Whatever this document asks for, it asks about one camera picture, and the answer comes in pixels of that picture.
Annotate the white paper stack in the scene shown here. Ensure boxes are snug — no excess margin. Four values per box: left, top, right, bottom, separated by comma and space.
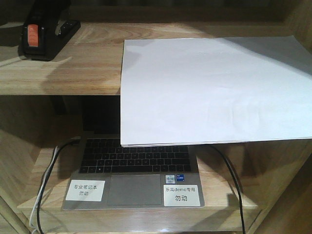
120, 36, 312, 146

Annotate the black stapler with orange tab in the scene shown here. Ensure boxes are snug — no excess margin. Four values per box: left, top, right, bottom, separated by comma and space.
19, 0, 80, 61

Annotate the silver laptop with black keyboard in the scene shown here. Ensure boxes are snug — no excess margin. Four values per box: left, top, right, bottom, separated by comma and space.
63, 132, 205, 211

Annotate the white label right on laptop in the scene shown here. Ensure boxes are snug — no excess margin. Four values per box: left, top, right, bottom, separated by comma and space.
163, 184, 201, 207

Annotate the white label on laptop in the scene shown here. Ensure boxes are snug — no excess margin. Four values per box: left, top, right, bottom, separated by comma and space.
65, 179, 105, 202
163, 184, 201, 207

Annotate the white label left on laptop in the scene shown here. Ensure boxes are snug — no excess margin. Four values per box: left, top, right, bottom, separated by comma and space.
65, 179, 105, 202

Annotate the light wooden shelf unit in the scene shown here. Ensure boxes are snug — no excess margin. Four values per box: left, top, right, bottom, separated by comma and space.
0, 0, 312, 234

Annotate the black cable left of laptop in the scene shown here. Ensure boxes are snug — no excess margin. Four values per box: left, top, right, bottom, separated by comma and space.
36, 138, 80, 234

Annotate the black cable of laptop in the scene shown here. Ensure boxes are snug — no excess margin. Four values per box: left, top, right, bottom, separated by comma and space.
36, 138, 80, 234
207, 143, 247, 234

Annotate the black cable right of laptop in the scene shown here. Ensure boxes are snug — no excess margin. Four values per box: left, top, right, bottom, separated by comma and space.
207, 143, 247, 234

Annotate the white cable left of laptop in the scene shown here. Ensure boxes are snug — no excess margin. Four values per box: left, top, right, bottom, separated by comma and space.
29, 136, 81, 232

